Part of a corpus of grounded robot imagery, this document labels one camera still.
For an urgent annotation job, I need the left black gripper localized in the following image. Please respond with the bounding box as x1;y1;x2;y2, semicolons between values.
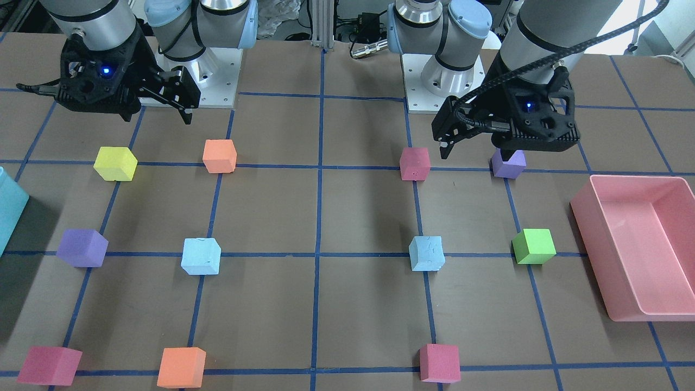
432;55;580;160

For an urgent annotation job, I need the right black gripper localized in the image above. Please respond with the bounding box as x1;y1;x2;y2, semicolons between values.
16;26;200;125

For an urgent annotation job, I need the light blue block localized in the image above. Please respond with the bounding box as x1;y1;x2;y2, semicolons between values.
408;236;445;272
181;238;222;275

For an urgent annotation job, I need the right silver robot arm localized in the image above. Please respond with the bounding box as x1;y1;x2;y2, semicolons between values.
17;1;258;124

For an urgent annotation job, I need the pink block upper middle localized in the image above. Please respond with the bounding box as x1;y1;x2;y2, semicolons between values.
399;148;431;181

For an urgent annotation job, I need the pink block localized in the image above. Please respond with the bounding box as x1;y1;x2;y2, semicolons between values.
16;345;83;386
419;343;462;384
399;148;431;181

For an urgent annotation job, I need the orange block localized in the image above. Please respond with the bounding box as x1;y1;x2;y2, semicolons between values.
202;139;237;174
156;347;206;389

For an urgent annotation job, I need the purple block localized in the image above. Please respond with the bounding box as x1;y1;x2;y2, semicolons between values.
491;148;527;180
55;229;109;268

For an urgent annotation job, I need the yellow foam block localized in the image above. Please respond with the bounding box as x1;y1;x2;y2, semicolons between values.
93;146;137;181

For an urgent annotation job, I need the green foam block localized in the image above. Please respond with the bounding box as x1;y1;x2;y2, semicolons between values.
511;228;558;264

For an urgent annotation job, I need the black power adapter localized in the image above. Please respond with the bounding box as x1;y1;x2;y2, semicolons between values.
355;12;382;35

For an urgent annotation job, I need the teal plastic bin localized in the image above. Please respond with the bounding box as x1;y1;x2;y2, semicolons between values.
1;167;29;255

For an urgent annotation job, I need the pink plastic bin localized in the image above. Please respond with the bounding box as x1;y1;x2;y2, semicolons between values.
571;175;694;321

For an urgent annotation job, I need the pink block lower middle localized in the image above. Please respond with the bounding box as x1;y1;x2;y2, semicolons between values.
419;343;462;384

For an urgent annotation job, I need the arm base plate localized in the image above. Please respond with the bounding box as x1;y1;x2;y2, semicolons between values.
401;54;485;114
147;37;244;109

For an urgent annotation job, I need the silver cable connector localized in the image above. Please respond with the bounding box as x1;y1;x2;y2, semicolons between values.
349;39;389;60

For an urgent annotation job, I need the aluminium frame post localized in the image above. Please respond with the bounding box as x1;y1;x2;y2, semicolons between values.
307;0;336;52

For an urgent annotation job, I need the black braided cable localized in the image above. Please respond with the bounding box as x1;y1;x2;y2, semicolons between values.
455;0;670;131

